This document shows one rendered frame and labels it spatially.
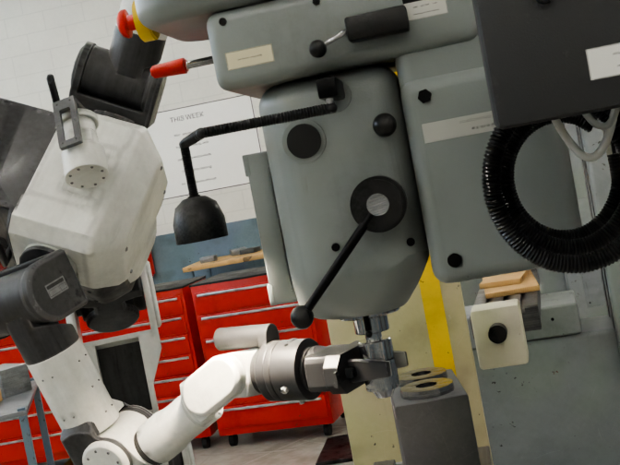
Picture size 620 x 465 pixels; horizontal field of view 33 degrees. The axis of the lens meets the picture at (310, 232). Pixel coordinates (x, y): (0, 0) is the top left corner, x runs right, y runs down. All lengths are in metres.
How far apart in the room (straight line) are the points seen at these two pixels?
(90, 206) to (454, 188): 0.64
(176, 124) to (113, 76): 8.98
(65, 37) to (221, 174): 2.17
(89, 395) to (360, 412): 1.69
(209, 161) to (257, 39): 9.40
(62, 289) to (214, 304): 4.55
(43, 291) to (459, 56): 0.72
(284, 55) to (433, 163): 0.23
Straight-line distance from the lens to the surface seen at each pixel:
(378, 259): 1.33
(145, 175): 1.74
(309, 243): 1.33
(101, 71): 1.83
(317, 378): 1.45
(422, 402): 1.71
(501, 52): 1.05
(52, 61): 11.26
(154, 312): 2.02
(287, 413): 6.17
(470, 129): 1.29
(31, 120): 1.79
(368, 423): 3.25
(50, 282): 1.63
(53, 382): 1.66
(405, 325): 3.18
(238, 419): 6.28
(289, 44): 1.31
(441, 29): 1.30
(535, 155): 1.29
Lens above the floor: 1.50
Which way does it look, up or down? 3 degrees down
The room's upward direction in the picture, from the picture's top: 11 degrees counter-clockwise
